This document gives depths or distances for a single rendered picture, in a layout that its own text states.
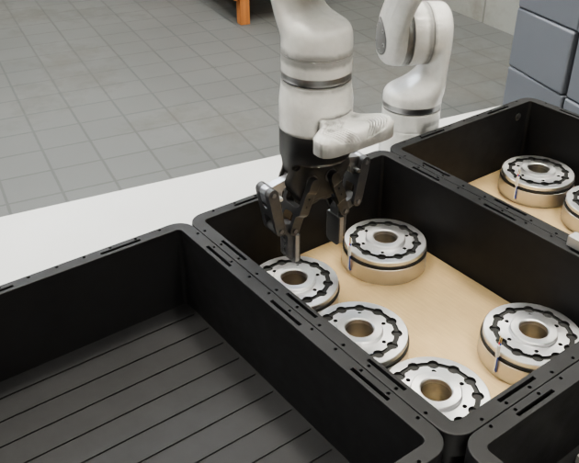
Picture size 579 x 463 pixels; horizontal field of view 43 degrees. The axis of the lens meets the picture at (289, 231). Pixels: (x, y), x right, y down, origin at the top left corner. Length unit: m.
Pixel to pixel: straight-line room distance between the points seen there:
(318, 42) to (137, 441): 0.40
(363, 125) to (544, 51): 2.22
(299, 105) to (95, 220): 0.65
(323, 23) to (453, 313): 0.36
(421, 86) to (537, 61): 1.81
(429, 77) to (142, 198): 0.54
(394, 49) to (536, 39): 1.86
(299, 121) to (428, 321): 0.28
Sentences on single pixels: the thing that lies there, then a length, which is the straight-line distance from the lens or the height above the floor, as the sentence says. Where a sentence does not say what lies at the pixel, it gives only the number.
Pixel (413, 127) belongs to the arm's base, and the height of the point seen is 0.88.
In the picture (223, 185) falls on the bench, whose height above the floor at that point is 0.70.
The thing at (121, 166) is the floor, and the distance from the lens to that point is 3.02.
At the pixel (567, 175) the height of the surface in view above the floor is 0.86.
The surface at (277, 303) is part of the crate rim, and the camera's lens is 0.69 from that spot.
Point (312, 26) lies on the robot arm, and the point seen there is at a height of 1.15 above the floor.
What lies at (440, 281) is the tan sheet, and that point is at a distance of 0.91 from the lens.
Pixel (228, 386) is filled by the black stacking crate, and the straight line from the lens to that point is 0.75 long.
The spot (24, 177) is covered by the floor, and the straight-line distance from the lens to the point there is 3.04.
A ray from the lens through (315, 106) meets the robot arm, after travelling 0.71.
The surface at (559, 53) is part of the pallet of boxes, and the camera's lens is 2.83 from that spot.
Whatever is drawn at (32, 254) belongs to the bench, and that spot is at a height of 0.70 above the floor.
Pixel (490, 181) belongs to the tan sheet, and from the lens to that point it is 1.14.
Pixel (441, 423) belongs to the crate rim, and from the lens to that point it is 0.59.
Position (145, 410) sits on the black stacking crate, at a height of 0.83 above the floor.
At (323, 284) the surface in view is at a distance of 0.83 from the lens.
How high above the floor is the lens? 1.36
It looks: 32 degrees down
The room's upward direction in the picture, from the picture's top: straight up
